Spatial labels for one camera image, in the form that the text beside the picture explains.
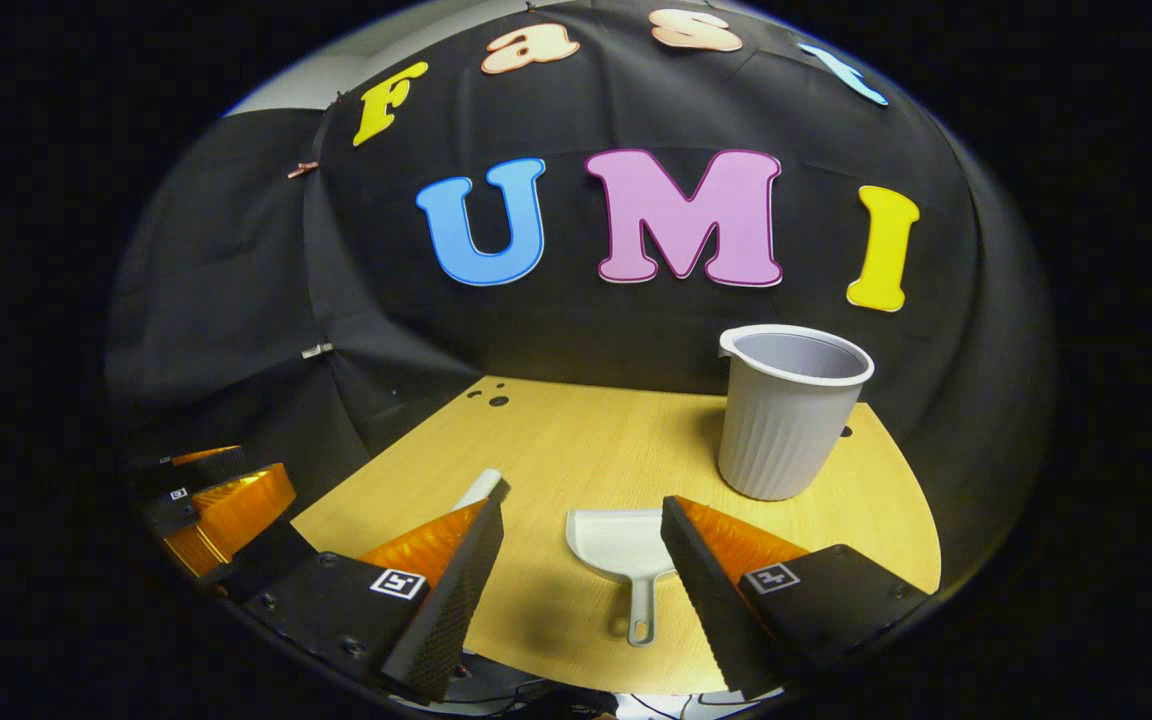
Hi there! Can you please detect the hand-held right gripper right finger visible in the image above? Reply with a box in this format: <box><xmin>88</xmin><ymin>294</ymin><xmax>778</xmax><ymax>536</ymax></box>
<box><xmin>661</xmin><ymin>495</ymin><xmax>932</xmax><ymax>701</ymax></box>

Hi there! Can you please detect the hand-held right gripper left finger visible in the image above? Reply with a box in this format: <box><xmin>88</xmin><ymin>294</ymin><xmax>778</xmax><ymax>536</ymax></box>
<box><xmin>241</xmin><ymin>497</ymin><xmax>505</xmax><ymax>704</ymax></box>

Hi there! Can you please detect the small white dustpan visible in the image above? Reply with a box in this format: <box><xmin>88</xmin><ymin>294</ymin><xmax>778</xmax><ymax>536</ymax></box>
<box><xmin>566</xmin><ymin>508</ymin><xmax>677</xmax><ymax>647</ymax></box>

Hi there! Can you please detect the small white broom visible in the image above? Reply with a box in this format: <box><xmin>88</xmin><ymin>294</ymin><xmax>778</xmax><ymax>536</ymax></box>
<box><xmin>451</xmin><ymin>468</ymin><xmax>512</xmax><ymax>513</ymax></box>

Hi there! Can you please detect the white ribbed garbage bin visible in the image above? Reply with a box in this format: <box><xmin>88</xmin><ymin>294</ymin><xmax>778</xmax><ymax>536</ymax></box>
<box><xmin>717</xmin><ymin>323</ymin><xmax>876</xmax><ymax>502</ymax></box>

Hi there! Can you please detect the wooden desktop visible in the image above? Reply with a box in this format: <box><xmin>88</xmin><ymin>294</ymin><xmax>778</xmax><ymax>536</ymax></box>
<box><xmin>291</xmin><ymin>375</ymin><xmax>942</xmax><ymax>696</ymax></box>

